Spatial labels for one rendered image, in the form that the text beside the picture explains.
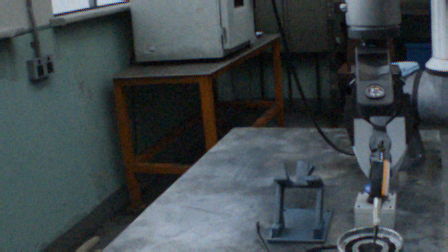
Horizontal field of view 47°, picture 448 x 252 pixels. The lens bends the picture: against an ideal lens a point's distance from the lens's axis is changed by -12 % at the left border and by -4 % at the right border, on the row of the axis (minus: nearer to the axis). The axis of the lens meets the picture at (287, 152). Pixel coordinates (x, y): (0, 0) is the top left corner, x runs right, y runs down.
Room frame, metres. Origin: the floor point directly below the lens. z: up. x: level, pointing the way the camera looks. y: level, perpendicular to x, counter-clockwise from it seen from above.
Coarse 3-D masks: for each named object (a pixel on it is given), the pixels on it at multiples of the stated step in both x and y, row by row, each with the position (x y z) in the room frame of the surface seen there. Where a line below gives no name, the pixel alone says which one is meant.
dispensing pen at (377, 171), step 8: (384, 144) 0.74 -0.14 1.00; (384, 152) 0.74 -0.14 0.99; (384, 160) 0.73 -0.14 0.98; (376, 168) 0.71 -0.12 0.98; (376, 176) 0.70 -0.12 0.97; (376, 184) 0.70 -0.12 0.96; (376, 192) 0.69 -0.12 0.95; (376, 200) 0.70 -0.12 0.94; (376, 208) 0.69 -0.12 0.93; (376, 216) 0.68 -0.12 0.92; (376, 224) 0.68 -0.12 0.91; (376, 232) 0.68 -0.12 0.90; (376, 240) 0.67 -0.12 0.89
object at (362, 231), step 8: (344, 232) 0.79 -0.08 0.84; (352, 232) 0.80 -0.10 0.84; (360, 232) 0.80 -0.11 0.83; (368, 232) 0.81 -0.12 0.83; (384, 232) 0.80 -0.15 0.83; (392, 232) 0.78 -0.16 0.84; (344, 240) 0.79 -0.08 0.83; (368, 240) 0.78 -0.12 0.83; (392, 240) 0.77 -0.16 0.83; (400, 240) 0.76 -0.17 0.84; (352, 248) 0.76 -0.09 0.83; (360, 248) 0.77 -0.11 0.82; (368, 248) 0.78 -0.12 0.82; (376, 248) 0.77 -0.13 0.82; (384, 248) 0.75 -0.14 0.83; (400, 248) 0.73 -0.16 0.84
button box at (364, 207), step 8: (360, 200) 0.91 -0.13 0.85; (368, 200) 0.90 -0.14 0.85; (392, 200) 0.90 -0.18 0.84; (360, 208) 0.87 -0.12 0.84; (368, 208) 0.87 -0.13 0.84; (384, 208) 0.86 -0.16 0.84; (392, 208) 0.86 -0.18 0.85; (360, 216) 0.87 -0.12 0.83; (368, 216) 0.87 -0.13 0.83; (384, 216) 0.86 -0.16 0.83; (392, 216) 0.86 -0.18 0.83; (360, 224) 0.87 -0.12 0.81; (368, 224) 0.87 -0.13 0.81; (384, 224) 0.86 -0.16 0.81; (392, 224) 0.86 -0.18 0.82
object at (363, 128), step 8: (360, 120) 0.72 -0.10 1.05; (368, 120) 0.73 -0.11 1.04; (360, 128) 0.72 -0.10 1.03; (368, 128) 0.72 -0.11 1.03; (360, 136) 0.72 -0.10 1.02; (368, 136) 0.72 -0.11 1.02; (360, 144) 0.72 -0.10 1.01; (368, 144) 0.72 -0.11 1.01; (360, 152) 0.72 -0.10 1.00; (368, 152) 0.72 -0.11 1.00; (360, 160) 0.72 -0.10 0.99; (368, 160) 0.72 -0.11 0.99; (368, 168) 0.72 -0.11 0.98; (368, 176) 0.73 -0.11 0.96
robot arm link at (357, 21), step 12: (348, 0) 0.73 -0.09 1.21; (360, 0) 0.71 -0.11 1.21; (372, 0) 0.71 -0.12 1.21; (384, 0) 0.71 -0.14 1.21; (396, 0) 0.72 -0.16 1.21; (348, 12) 0.73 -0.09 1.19; (360, 12) 0.71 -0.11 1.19; (372, 12) 0.71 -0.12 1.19; (384, 12) 0.71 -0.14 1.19; (396, 12) 0.72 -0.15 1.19; (348, 24) 0.74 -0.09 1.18; (360, 24) 0.71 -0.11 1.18; (372, 24) 0.71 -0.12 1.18; (384, 24) 0.71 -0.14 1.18; (396, 24) 0.72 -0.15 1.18
